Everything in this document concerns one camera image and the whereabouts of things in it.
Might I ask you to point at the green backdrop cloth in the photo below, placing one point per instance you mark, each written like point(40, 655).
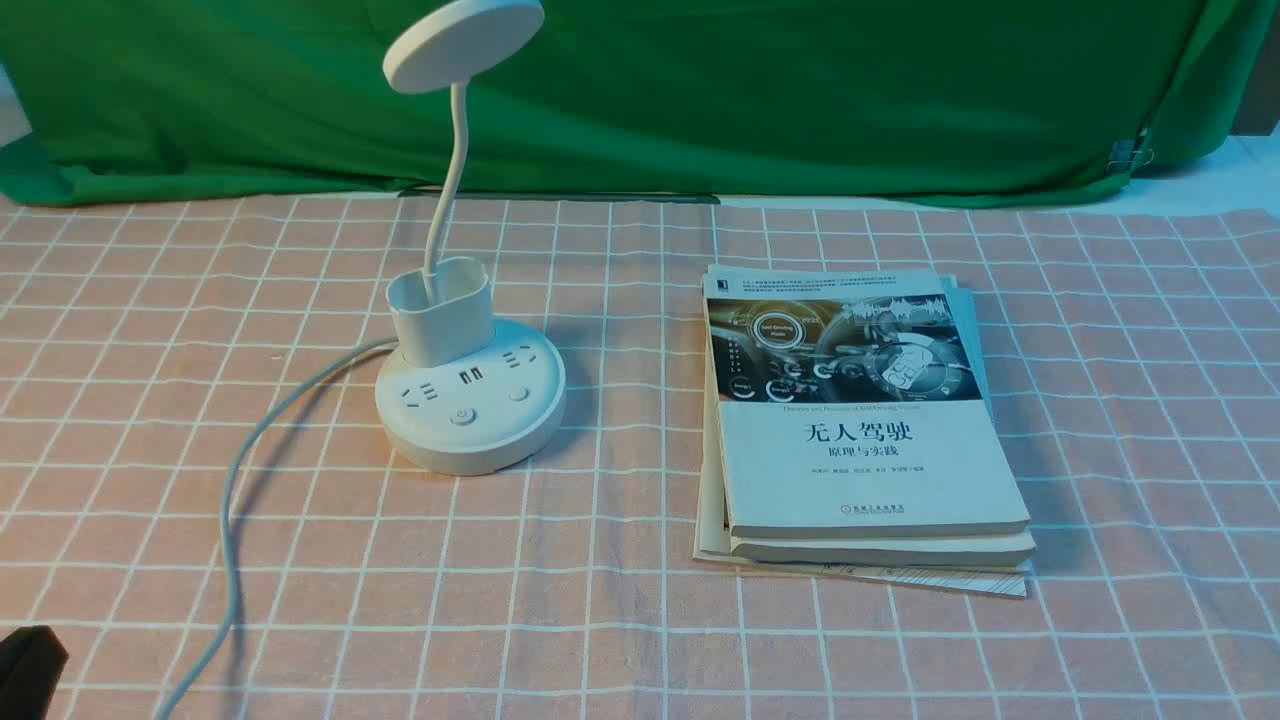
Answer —
point(959, 104)

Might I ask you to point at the white desk lamp socket base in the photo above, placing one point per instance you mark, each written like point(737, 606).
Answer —
point(465, 393)

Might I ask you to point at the bottom thin paper booklet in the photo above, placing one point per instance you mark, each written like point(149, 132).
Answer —
point(716, 520)

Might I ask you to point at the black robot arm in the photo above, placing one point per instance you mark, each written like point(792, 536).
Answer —
point(32, 660)

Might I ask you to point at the metal binder clip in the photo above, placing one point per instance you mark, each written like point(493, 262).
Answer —
point(1130, 154)

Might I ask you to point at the top white book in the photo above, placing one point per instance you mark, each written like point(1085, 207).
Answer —
point(850, 440)

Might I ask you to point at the pink checkered tablecloth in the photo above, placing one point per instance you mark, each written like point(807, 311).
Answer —
point(1133, 366)

